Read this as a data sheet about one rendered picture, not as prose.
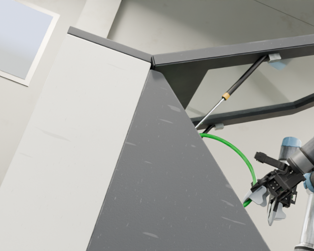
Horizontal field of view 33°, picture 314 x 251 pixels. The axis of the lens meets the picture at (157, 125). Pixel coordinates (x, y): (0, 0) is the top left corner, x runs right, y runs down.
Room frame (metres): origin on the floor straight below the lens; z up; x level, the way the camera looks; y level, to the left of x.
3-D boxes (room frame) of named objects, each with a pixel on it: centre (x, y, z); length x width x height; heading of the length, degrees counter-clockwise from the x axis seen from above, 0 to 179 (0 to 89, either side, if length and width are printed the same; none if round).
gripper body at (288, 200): (1.90, -0.54, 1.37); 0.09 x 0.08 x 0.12; 93
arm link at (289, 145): (1.91, -0.53, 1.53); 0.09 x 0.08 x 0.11; 144
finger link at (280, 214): (1.89, -0.53, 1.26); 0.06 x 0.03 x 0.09; 93
